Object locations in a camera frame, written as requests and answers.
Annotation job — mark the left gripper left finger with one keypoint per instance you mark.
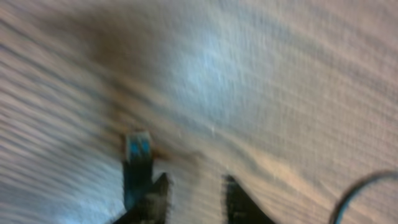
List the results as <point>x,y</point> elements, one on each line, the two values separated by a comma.
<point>152,208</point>

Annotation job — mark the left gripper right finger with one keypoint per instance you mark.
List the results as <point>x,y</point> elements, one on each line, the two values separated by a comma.
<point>240,208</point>

